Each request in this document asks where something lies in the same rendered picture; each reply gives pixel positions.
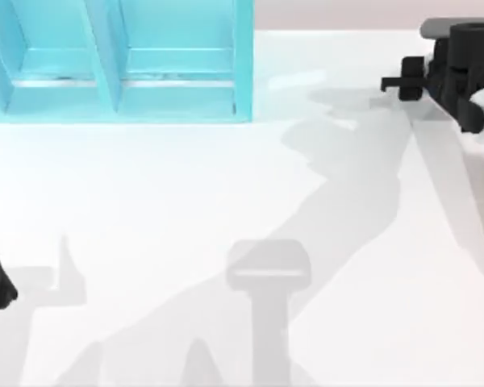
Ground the pale grey rounded box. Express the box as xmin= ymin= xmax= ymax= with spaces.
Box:
xmin=419 ymin=17 xmax=455 ymax=42

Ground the light blue rack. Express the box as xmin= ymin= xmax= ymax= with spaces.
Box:
xmin=0 ymin=0 xmax=254 ymax=124

